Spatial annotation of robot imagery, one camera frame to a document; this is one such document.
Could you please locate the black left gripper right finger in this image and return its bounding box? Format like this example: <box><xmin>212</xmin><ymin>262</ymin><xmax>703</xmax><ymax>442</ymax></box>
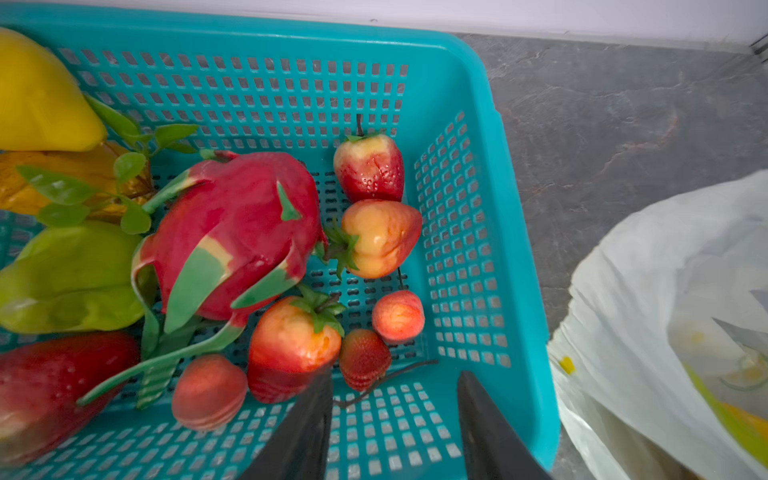
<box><xmin>457</xmin><ymin>371</ymin><xmax>551</xmax><ymax>480</ymax></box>

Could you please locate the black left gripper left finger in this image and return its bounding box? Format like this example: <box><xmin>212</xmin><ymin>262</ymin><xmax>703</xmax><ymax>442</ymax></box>
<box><xmin>239</xmin><ymin>373</ymin><xmax>333</xmax><ymax>480</ymax></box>

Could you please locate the white plastic bag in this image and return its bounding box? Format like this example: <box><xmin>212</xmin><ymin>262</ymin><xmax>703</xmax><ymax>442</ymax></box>
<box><xmin>547</xmin><ymin>171</ymin><xmax>767</xmax><ymax>479</ymax></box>

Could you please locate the teal plastic basket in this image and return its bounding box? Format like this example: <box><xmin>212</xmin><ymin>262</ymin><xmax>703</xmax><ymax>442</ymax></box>
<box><xmin>1</xmin><ymin>3</ymin><xmax>560</xmax><ymax>479</ymax></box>

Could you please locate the small fake peach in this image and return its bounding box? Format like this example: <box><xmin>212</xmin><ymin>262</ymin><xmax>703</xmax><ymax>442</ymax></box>
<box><xmin>171</xmin><ymin>354</ymin><xmax>248</xmax><ymax>432</ymax></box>

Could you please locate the red pink fake apple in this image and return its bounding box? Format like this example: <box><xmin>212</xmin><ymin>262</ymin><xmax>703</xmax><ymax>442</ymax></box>
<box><xmin>247</xmin><ymin>283</ymin><xmax>346</xmax><ymax>404</ymax></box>

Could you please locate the small pink fake lychee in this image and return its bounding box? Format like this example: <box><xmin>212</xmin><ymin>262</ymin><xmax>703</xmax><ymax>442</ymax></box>
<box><xmin>372</xmin><ymin>290</ymin><xmax>425</xmax><ymax>344</ymax></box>

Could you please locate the fake rose apple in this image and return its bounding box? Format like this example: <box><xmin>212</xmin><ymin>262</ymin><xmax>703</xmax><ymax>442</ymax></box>
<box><xmin>322</xmin><ymin>199</ymin><xmax>423</xmax><ymax>279</ymax></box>

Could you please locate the red fake strawberry with stem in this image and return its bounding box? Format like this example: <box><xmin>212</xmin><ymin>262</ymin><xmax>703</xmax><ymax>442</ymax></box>
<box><xmin>333</xmin><ymin>114</ymin><xmax>405</xmax><ymax>203</ymax></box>

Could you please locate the orange fake fruit with leaves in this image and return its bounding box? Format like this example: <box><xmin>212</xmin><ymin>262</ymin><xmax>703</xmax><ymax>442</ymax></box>
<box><xmin>1</xmin><ymin>95</ymin><xmax>199</xmax><ymax>235</ymax></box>

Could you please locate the yellow fake lemon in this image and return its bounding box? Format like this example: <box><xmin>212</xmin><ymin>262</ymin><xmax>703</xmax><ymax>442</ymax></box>
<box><xmin>1</xmin><ymin>28</ymin><xmax>107</xmax><ymax>152</ymax></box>

